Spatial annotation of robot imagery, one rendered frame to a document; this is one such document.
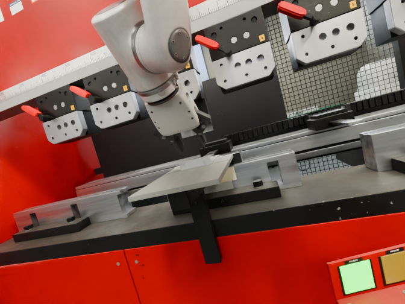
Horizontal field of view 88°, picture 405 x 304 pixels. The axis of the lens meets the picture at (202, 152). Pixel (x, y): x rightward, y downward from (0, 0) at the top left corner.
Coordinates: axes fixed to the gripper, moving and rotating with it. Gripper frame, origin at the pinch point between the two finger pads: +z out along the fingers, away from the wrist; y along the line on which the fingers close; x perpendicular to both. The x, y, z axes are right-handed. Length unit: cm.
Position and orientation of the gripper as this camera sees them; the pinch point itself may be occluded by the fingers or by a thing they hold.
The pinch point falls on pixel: (190, 142)
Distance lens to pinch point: 54.7
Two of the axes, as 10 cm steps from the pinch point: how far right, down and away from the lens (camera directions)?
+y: -9.4, 2.3, 2.6
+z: 3.5, 6.4, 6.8
